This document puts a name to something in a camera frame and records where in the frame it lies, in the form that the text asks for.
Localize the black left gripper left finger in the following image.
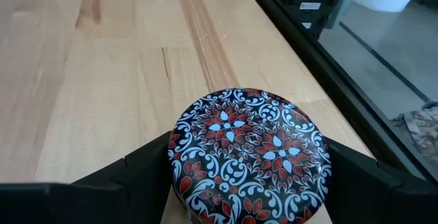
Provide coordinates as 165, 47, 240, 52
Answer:
47, 130, 174, 224

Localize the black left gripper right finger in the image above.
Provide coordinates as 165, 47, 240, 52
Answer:
323, 136, 438, 224

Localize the dark floral candle tin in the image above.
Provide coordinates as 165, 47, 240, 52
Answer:
167, 87, 333, 224

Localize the camouflage fabric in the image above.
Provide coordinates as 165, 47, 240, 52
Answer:
392, 101, 438, 165

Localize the black aluminium table frame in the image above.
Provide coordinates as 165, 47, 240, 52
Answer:
239, 0, 438, 184

